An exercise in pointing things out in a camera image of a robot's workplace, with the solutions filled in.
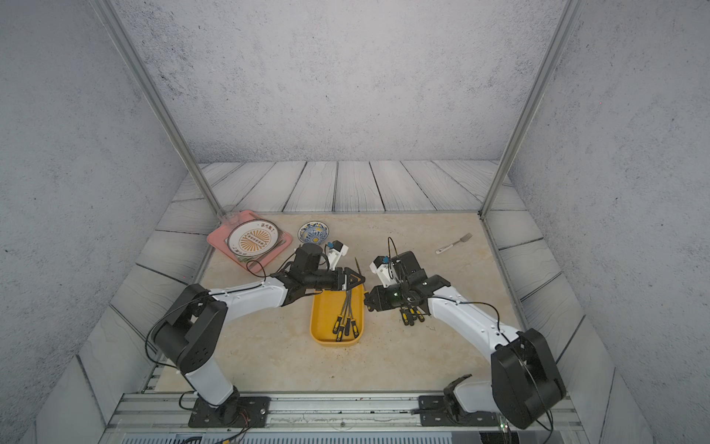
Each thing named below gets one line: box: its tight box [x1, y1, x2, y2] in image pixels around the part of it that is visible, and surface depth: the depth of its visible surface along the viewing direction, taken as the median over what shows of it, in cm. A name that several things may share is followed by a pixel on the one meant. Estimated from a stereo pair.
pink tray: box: [207, 209, 294, 274], surface depth 112 cm
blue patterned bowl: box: [297, 220, 331, 245], surface depth 113 cm
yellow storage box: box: [309, 283, 366, 347], surface depth 91 cm
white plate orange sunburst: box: [227, 218, 281, 258], surface depth 113 cm
